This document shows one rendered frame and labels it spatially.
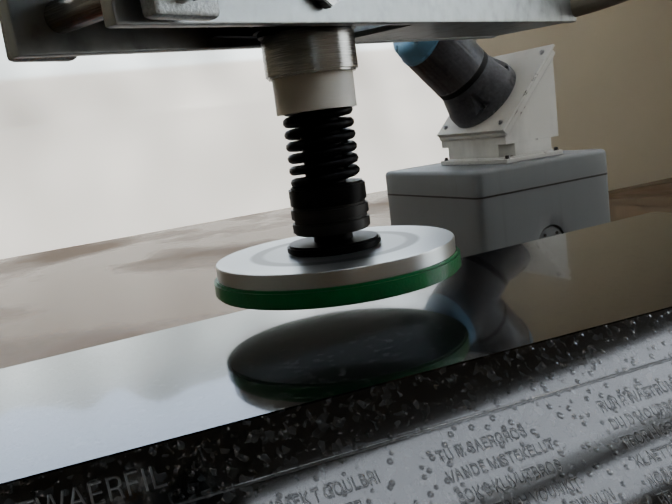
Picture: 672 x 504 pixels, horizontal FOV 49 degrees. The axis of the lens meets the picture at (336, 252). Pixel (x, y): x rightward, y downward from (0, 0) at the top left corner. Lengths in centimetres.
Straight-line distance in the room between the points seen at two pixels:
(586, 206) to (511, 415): 138
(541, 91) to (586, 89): 577
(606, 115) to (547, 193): 603
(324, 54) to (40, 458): 36
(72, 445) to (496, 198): 131
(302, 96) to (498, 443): 31
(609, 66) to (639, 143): 87
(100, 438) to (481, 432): 23
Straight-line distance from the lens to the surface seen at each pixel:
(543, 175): 174
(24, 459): 47
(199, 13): 45
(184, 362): 58
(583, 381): 53
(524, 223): 171
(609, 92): 781
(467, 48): 178
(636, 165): 808
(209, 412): 47
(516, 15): 85
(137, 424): 48
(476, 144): 183
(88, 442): 47
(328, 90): 61
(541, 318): 58
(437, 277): 59
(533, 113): 181
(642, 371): 55
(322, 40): 61
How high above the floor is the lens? 99
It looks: 10 degrees down
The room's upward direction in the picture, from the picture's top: 7 degrees counter-clockwise
